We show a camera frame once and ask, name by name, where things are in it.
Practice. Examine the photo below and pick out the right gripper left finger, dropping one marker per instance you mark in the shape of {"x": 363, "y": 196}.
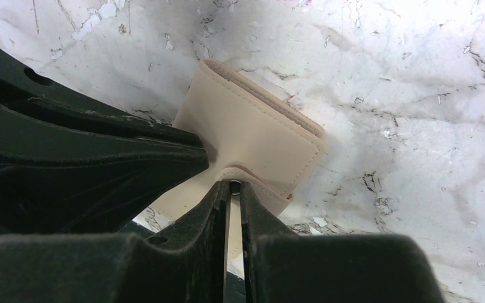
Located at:
{"x": 185, "y": 262}

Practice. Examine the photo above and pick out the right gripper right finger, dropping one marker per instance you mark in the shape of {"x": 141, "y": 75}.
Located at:
{"x": 282, "y": 266}

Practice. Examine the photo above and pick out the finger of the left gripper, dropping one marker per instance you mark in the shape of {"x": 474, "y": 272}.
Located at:
{"x": 23, "y": 90}
{"x": 93, "y": 178}

